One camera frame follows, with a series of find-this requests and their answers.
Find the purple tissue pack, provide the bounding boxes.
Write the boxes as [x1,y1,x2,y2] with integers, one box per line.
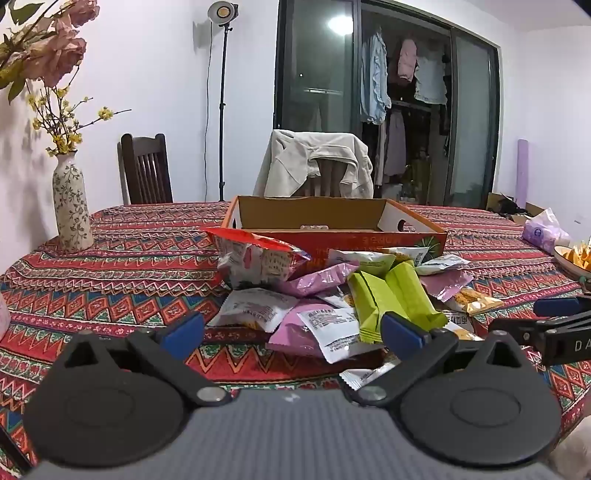
[522,208,573,254]

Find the pink snack packet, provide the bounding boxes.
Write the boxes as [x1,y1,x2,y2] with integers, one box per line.
[277,263,359,298]
[267,299,384,361]
[419,270,475,303]

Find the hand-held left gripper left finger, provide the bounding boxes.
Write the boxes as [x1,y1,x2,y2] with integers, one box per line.
[51,311,232,408]

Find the dark wooden chair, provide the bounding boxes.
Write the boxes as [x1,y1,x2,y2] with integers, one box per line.
[119,134,174,205]
[295,158,352,198]

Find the pale pink hanging garment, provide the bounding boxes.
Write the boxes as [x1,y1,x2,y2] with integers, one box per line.
[382,108,408,177]

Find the beige jacket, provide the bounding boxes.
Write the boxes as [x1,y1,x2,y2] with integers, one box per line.
[253,130,374,199]

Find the brown cardboard box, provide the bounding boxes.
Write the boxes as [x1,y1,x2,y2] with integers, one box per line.
[487,192,546,227]

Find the pink artificial roses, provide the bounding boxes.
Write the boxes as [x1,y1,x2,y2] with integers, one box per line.
[0,0,100,104]

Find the pale pink object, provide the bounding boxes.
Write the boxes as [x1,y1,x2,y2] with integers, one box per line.
[0,291,11,344]

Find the studio light on stand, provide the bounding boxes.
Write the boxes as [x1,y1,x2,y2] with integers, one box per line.
[207,0,240,202]

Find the white hanging top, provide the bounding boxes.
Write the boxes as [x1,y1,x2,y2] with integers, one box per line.
[414,44,448,106]

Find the wardrobe with hanging clothes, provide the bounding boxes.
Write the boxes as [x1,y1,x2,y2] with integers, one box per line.
[274,0,502,209]

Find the red orange cardboard box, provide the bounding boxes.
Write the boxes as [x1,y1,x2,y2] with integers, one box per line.
[221,195,448,269]

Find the white label snack packet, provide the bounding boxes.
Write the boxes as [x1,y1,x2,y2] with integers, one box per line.
[297,307,385,365]

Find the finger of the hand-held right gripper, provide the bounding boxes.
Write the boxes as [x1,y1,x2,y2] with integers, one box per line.
[533,298,591,329]
[489,318,552,347]

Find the yellow snack pieces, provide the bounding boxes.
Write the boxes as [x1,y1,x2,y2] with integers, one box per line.
[566,240,591,271]

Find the shallow bowl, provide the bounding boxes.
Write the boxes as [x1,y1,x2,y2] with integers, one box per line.
[553,244,591,283]

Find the person's beige clothing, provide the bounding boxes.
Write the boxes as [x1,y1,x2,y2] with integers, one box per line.
[545,413,591,480]

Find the red white snack bag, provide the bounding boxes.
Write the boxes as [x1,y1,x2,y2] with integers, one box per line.
[203,227,311,291]

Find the white green-print snack packet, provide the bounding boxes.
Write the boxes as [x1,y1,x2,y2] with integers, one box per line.
[383,247,431,268]
[327,249,398,274]
[416,254,472,277]

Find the orange yellow snack packet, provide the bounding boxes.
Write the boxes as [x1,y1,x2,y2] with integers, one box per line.
[444,286,505,317]

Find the floral ceramic vase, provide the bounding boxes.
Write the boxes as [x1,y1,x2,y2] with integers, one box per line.
[52,152,94,252]

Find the light blue hanging shirt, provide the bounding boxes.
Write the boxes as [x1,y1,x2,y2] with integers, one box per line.
[360,30,392,125]

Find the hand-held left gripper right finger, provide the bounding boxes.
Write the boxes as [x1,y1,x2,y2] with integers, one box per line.
[353,311,532,408]

